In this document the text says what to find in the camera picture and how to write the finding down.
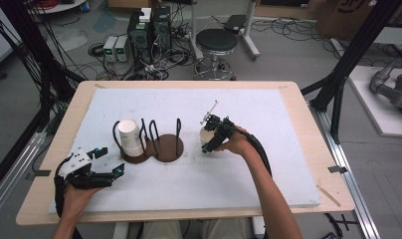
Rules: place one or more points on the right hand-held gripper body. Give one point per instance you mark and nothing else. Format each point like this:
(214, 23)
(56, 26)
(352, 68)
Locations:
(226, 127)

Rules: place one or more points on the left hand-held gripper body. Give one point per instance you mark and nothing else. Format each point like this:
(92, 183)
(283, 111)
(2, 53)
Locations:
(77, 169)

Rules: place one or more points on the white paper cup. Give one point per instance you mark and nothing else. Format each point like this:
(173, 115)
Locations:
(205, 136)

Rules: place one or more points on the stack of white cups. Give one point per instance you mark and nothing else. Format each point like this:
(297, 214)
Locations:
(130, 136)

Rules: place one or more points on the person's right hand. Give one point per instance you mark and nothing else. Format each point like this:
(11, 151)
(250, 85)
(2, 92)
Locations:
(237, 142)

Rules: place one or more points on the person's left hand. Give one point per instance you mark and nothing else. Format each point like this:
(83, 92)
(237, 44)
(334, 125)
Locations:
(75, 199)

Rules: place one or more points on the white foam mat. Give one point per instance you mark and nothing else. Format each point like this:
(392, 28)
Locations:
(205, 99)

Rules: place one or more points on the black tape piece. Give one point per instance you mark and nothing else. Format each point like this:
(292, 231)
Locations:
(40, 173)
(337, 169)

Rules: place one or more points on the light wooden table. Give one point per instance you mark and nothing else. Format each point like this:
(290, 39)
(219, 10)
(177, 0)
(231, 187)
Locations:
(73, 99)

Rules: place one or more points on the white table leg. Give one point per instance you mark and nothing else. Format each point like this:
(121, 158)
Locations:
(258, 227)
(121, 230)

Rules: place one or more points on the person's left leg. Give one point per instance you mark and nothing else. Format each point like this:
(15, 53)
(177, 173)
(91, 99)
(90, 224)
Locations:
(162, 230)

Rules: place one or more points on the person's leg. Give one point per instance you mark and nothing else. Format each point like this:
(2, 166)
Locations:
(162, 230)
(225, 229)

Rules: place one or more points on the black round stool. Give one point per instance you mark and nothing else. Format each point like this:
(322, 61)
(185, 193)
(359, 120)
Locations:
(216, 40)

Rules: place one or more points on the person's right leg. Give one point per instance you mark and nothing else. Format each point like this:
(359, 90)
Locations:
(225, 229)

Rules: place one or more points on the black flat device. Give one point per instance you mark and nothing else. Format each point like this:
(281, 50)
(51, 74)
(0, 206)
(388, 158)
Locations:
(235, 23)

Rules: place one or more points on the grey power supply unit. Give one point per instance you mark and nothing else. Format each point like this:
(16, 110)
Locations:
(109, 48)
(122, 48)

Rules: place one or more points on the black computer tower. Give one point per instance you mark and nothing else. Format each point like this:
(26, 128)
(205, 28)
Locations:
(139, 36)
(161, 26)

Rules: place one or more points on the thin wooden stick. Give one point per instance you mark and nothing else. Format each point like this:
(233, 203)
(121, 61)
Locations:
(328, 195)

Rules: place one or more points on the small white box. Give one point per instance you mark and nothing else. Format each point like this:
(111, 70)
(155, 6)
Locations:
(145, 15)

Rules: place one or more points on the white platform board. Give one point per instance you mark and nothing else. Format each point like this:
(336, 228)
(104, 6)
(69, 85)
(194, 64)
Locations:
(371, 106)

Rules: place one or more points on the brown cardboard box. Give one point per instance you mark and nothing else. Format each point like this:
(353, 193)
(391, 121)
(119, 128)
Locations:
(338, 16)

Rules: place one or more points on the aluminium rail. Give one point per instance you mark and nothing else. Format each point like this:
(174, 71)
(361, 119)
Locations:
(13, 172)
(345, 186)

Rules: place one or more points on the black metal frame post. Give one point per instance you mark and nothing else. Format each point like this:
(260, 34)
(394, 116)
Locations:
(351, 56)
(33, 49)

